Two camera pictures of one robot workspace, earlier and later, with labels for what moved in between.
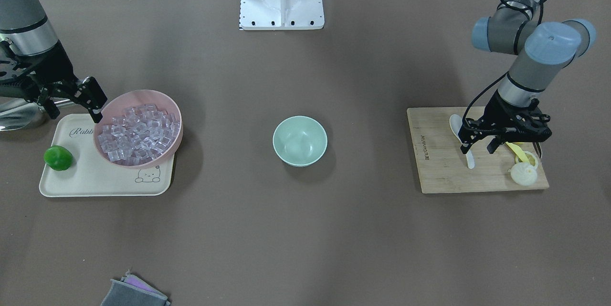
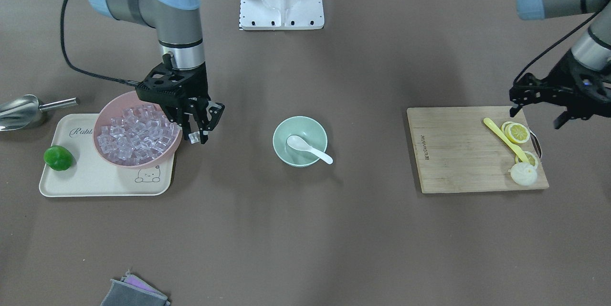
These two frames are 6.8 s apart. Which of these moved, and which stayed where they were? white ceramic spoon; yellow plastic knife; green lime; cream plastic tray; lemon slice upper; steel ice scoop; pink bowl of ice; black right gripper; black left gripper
Moved: white ceramic spoon; black right gripper; black left gripper
Stayed: yellow plastic knife; green lime; pink bowl of ice; lemon slice upper; steel ice scoop; cream plastic tray
